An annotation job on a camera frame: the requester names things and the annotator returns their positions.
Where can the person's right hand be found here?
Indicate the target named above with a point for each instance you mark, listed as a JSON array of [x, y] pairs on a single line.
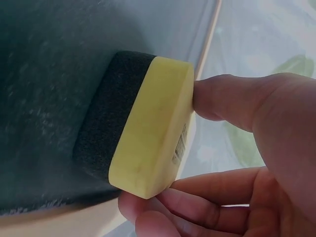
[[284, 148]]

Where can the person's right thumb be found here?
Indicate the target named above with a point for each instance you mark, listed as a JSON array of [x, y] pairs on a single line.
[[229, 96]]

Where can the yellow and black sponge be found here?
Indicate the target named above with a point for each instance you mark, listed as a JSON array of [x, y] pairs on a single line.
[[148, 123]]

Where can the dark grey towel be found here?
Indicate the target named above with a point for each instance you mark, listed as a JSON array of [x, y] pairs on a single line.
[[37, 98]]

